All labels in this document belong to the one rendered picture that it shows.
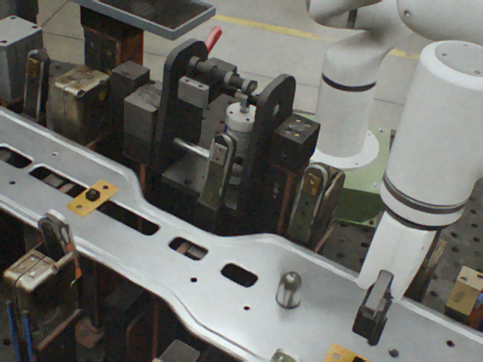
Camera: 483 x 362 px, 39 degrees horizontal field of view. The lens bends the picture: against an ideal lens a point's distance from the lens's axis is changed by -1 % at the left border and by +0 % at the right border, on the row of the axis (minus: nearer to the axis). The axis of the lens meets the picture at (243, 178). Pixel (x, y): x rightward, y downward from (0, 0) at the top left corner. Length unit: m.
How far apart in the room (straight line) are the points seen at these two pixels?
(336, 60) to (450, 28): 0.72
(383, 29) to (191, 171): 0.48
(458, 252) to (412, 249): 0.89
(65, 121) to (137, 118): 0.13
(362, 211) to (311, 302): 0.60
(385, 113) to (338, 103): 1.88
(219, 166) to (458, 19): 0.48
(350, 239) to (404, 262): 0.82
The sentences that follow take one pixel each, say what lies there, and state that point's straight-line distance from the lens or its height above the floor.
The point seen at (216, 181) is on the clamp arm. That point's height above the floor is 1.03.
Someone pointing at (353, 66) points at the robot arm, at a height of 1.05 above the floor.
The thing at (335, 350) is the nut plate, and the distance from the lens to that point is 0.90.
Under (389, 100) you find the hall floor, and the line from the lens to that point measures 3.44.
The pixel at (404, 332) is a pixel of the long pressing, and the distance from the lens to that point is 0.95.
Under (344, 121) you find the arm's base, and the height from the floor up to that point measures 0.91.
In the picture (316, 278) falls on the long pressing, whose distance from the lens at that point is 0.97.
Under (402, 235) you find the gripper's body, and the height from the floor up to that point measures 1.27.
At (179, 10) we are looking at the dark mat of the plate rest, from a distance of 1.26.
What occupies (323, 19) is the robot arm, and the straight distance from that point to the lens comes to 1.35.
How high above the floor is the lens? 1.69
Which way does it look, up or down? 38 degrees down
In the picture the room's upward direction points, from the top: 8 degrees clockwise
